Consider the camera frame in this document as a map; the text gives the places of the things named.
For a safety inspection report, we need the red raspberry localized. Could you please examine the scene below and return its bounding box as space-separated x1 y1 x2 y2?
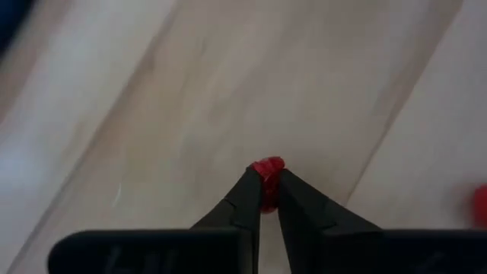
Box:
250 156 286 215
473 183 487 229

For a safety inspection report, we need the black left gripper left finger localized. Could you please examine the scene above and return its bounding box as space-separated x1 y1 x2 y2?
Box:
189 166 263 274

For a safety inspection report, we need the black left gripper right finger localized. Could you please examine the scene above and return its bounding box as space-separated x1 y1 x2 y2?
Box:
277 168 384 274

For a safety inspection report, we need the dark blue cloth bag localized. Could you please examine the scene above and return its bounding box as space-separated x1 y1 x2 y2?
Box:
0 0 36 58

